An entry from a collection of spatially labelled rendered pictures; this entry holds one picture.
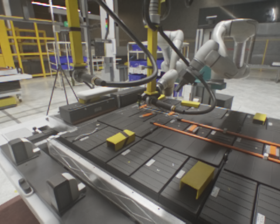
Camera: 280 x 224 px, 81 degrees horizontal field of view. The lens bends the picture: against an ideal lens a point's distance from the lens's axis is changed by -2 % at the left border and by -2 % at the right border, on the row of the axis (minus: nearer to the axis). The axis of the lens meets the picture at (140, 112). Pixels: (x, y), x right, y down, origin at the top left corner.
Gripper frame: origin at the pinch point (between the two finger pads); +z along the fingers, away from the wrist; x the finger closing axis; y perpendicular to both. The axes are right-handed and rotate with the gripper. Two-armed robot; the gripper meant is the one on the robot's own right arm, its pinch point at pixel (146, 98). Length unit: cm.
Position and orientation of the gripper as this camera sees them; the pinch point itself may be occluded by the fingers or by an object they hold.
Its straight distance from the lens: 138.9
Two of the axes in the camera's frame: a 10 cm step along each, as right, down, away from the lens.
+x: 4.0, 7.1, 5.8
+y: 5.9, 2.8, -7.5
